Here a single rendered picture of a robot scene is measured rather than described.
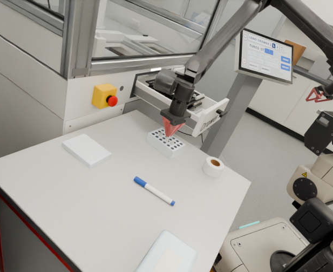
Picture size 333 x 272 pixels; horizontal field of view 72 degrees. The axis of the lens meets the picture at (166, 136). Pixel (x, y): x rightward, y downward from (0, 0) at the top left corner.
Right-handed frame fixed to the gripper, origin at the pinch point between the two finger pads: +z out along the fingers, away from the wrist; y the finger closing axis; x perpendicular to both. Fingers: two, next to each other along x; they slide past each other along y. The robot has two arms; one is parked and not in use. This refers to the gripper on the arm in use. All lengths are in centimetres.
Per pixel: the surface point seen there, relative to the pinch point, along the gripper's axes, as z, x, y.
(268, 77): -11, -8, -118
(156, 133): 3.4, -5.8, -0.5
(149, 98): -3.2, -19.5, -8.0
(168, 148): 3.1, 3.6, 2.7
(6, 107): 15, -57, 32
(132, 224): 6.6, 17.8, 31.1
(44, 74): -9.3, -33.3, 28.6
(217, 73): 17, -75, -180
